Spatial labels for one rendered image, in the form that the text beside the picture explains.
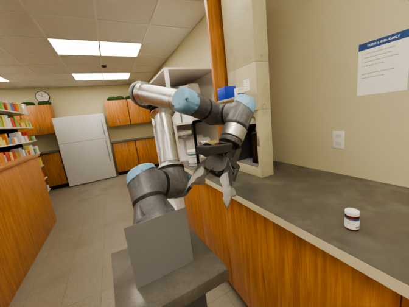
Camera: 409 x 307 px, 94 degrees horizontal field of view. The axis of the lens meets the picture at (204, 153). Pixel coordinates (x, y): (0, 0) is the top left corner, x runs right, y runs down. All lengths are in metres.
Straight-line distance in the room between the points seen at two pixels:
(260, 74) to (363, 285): 1.12
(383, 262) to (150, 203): 0.71
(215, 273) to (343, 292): 0.48
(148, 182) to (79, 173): 5.38
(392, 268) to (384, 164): 0.76
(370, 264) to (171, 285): 0.58
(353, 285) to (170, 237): 0.62
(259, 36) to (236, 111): 0.88
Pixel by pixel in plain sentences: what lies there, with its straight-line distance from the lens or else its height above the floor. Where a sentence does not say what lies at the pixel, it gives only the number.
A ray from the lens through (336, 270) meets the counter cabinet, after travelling 0.91.
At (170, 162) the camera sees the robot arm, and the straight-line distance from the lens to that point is 0.80.
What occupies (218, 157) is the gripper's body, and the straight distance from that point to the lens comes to 0.56.
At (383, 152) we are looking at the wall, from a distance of 1.44.
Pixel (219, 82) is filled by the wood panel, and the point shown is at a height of 1.66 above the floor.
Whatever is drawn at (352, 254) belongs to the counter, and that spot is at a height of 0.94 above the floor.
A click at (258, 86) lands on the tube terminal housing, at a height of 1.56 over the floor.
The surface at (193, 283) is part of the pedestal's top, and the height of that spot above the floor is 0.94.
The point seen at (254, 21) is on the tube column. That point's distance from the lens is 1.43.
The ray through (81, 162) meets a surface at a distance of 5.97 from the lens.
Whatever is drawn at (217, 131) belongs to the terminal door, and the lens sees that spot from 1.54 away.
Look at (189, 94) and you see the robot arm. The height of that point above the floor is 1.47.
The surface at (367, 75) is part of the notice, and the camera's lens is 1.44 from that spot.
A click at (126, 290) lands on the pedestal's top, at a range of 0.72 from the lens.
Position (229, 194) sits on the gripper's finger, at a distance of 0.51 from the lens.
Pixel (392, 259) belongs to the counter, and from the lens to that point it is 0.84.
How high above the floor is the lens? 1.41
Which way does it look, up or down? 11 degrees down
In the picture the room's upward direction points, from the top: 7 degrees counter-clockwise
